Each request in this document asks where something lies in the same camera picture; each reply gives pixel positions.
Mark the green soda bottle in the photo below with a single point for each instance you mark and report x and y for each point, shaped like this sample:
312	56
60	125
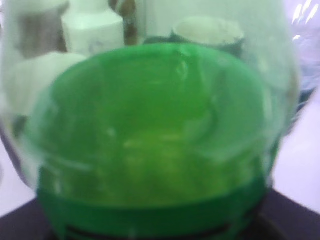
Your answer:
163	141

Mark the clear water bottle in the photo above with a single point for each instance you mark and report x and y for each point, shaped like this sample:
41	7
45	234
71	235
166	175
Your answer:
305	24

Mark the rear black mug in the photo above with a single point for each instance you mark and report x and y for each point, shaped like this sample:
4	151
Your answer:
211	32

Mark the brown coffee drink bottle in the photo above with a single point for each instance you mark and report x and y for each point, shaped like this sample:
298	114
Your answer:
128	9

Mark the white milk carton bottle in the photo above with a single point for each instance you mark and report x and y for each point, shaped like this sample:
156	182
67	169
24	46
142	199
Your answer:
91	27

